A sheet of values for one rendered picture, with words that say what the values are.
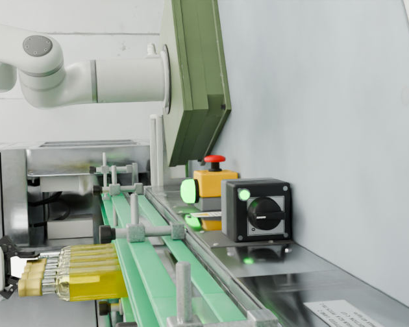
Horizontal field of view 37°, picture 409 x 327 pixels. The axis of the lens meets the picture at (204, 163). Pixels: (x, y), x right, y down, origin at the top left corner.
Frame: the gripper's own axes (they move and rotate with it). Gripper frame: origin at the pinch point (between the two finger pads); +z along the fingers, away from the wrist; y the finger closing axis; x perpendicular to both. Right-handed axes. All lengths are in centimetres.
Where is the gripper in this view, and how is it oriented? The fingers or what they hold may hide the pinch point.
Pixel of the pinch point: (30, 267)
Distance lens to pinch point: 143.8
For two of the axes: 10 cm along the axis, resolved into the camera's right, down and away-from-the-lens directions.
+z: 10.0, -0.1, -0.8
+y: -0.2, -10.0, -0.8
